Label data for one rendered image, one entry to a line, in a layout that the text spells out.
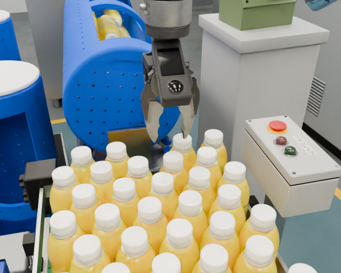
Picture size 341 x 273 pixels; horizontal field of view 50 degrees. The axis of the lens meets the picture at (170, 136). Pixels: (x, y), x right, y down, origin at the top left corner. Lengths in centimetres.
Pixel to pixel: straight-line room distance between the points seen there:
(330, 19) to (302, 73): 134
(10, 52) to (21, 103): 83
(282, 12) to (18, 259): 104
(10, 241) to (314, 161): 66
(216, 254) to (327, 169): 27
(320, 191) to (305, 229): 145
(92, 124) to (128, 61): 17
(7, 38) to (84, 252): 154
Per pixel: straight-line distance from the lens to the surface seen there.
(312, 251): 208
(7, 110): 118
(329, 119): 272
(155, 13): 58
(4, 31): 196
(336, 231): 223
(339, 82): 261
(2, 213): 142
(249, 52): 118
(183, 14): 58
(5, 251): 90
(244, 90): 122
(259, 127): 79
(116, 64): 83
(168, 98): 54
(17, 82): 121
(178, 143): 75
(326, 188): 73
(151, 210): 59
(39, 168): 86
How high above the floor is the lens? 150
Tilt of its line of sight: 33 degrees down
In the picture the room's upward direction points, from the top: straight up
